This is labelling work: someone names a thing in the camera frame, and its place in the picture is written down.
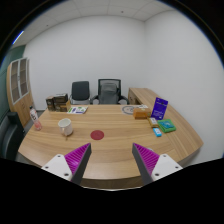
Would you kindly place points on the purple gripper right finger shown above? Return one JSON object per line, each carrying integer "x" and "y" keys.
{"x": 152, "y": 166}

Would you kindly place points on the small yellow box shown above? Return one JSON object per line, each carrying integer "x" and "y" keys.
{"x": 153, "y": 122}

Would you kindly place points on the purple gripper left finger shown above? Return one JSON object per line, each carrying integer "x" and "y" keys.
{"x": 71, "y": 166}

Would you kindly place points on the red round coaster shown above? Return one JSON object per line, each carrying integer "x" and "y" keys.
{"x": 97, "y": 135}

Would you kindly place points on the clear plastic water bottle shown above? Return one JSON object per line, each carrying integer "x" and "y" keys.
{"x": 35, "y": 119}

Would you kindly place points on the black leather chair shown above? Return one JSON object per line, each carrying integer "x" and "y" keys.
{"x": 11, "y": 136}

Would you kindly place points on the green box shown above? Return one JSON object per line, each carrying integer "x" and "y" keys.
{"x": 166, "y": 125}

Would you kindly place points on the white ceramic mug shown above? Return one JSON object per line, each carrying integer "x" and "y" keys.
{"x": 65, "y": 126}

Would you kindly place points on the wooden side desk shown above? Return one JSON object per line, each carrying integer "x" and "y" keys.
{"x": 138, "y": 96}

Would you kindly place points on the white green leaflet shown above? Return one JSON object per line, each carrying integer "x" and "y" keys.
{"x": 77, "y": 110}

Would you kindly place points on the grey office chair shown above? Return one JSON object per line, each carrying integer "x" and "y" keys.
{"x": 80, "y": 93}

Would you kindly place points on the brown cardboard boxes stack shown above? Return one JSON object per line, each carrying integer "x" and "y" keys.
{"x": 58, "y": 103}

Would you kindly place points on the round grey plate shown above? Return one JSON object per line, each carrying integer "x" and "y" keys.
{"x": 127, "y": 110}

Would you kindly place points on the orange cardboard box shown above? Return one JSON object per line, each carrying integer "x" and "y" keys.
{"x": 141, "y": 113}

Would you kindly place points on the wooden glass-door cabinet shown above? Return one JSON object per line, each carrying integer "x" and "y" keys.
{"x": 18, "y": 89}

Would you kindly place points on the small blue box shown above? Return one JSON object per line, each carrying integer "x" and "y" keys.
{"x": 157, "y": 132}

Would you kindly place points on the black mesh office chair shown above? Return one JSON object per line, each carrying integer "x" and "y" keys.
{"x": 109, "y": 92}

